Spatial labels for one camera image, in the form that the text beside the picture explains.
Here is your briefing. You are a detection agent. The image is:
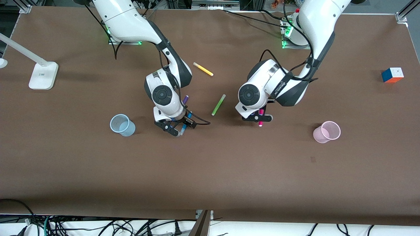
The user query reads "colourful puzzle cube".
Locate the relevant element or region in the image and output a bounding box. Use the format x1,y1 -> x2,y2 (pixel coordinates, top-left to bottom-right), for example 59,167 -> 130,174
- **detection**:
381,67 -> 405,84

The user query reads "white desk lamp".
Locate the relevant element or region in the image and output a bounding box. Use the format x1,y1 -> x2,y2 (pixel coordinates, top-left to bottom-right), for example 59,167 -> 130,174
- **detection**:
0,32 -> 59,90

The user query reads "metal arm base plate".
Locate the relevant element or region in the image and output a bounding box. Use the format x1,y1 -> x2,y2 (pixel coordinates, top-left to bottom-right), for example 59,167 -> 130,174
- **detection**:
281,18 -> 313,50
108,33 -> 144,45

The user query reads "brown table cover sheet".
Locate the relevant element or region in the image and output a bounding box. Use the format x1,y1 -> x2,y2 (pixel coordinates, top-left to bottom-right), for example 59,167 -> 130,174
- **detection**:
0,7 -> 420,226

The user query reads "green marker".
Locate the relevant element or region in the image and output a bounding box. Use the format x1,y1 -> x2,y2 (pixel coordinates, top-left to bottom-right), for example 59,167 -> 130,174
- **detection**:
211,94 -> 226,116

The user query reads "grey equipment box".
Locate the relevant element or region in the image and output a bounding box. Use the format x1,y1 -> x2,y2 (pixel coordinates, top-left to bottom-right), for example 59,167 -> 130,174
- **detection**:
192,0 -> 240,10

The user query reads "pink plastic cup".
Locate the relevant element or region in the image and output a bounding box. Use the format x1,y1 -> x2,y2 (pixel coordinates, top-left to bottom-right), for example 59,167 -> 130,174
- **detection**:
313,121 -> 341,144

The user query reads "blue marker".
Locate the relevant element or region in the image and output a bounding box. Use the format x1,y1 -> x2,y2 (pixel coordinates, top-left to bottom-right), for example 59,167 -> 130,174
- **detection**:
179,112 -> 193,136

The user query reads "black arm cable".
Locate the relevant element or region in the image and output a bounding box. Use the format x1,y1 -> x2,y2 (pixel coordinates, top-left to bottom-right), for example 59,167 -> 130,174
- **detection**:
85,3 -> 211,126
261,13 -> 319,82

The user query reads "aluminium frame profile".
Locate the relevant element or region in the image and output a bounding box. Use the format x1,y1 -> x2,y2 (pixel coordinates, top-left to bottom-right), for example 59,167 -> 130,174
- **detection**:
395,0 -> 420,24
8,0 -> 32,13

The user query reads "yellow marker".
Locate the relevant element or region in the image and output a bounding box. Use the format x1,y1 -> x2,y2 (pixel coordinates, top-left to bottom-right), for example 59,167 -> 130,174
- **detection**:
193,62 -> 214,77

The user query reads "black looped floor cable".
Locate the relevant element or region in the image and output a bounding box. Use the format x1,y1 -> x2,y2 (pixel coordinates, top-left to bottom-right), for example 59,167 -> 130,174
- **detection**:
0,198 -> 36,236

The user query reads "black cable lying on table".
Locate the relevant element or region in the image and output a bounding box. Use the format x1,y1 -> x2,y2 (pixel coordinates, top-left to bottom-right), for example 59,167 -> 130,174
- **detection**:
223,9 -> 284,27

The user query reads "blue plastic cup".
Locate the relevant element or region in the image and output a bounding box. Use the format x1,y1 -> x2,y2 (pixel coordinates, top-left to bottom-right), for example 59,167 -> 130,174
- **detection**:
110,114 -> 136,137

